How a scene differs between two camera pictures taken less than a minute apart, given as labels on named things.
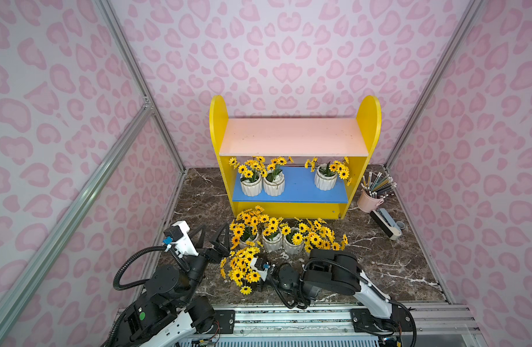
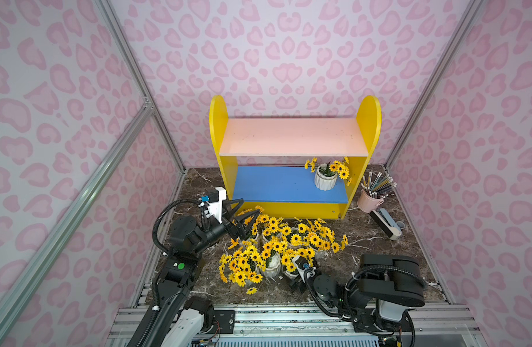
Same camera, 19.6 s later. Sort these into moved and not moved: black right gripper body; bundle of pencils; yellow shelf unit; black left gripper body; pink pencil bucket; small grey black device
Moved: black left gripper body; black right gripper body
Not moved: pink pencil bucket; small grey black device; yellow shelf unit; bundle of pencils
